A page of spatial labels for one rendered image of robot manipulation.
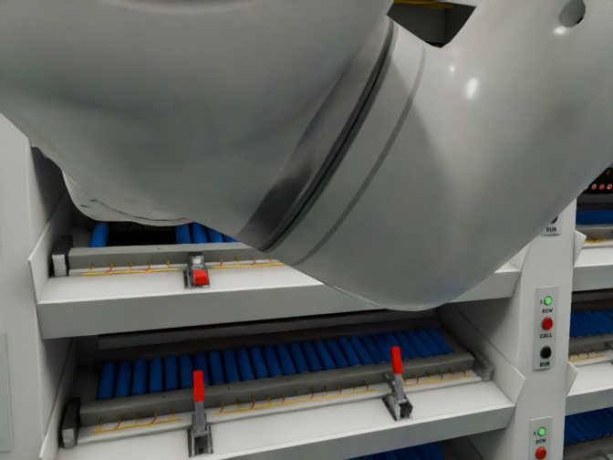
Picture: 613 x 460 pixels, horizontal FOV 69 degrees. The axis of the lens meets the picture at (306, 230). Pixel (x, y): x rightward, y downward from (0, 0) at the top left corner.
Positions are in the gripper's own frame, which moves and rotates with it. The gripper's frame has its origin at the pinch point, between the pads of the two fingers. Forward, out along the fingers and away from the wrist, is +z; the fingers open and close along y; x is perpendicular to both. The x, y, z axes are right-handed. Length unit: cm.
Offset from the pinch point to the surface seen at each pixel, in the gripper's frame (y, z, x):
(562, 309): 55, 15, -15
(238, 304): 7.6, 15.2, -10.5
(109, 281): -6.3, 17.2, -7.1
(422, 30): 43, 27, 33
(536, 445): 52, 19, -35
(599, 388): 64, 18, -28
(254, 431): 9.8, 20.2, -26.8
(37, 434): -13.3, 16.5, -22.4
